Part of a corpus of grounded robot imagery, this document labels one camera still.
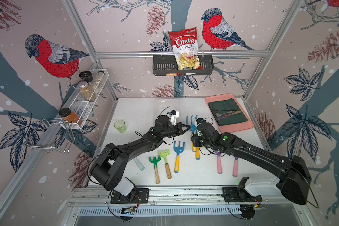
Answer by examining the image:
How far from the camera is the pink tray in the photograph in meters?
1.04

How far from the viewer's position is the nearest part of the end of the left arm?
2.20 feet

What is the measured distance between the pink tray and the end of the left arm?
14.6 inches

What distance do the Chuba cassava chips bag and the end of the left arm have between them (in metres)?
0.33

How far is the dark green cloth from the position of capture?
106 cm
